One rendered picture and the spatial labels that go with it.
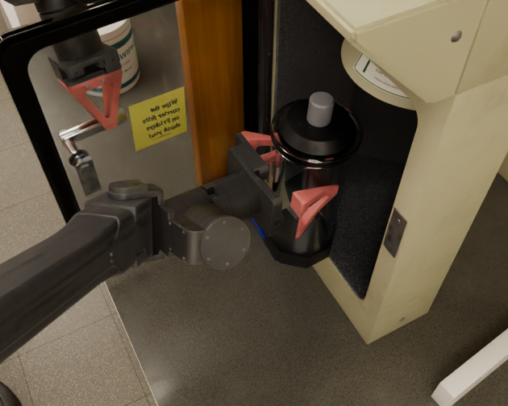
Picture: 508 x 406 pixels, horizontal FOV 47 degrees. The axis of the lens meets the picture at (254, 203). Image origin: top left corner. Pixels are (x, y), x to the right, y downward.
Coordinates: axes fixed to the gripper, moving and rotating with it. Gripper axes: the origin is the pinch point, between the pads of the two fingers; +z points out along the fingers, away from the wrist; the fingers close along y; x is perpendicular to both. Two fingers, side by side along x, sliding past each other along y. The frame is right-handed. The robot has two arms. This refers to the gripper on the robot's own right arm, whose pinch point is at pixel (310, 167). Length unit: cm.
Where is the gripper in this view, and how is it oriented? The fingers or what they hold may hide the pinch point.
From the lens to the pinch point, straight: 73.9
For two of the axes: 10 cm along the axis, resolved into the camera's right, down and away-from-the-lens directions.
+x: -0.6, 6.5, 7.6
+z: 8.5, -3.6, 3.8
